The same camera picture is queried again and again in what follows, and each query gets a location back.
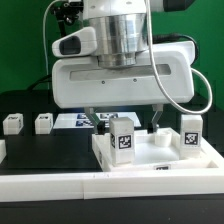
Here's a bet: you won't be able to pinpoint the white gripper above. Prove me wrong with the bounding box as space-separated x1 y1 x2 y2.
52 41 195 135

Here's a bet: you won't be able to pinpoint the white square tabletop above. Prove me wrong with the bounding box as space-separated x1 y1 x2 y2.
92 128 224 172

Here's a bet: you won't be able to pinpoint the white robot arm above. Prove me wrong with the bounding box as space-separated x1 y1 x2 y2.
52 0 196 134

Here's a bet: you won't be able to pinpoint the white sheet with tags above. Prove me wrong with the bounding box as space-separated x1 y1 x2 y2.
54 112 141 129

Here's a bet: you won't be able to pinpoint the white front fence bar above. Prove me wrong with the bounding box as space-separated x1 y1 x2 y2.
0 168 224 202

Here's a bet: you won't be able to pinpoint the white left fence block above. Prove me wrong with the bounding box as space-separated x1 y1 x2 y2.
0 140 7 164

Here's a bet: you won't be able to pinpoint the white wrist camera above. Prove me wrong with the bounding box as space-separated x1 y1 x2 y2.
52 27 97 58

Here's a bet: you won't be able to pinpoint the black cables on table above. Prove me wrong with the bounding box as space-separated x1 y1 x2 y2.
26 73 53 92

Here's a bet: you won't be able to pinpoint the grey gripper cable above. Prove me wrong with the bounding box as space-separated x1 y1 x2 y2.
143 0 214 116

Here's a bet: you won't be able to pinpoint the white cable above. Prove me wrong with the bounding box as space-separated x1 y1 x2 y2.
41 0 63 90

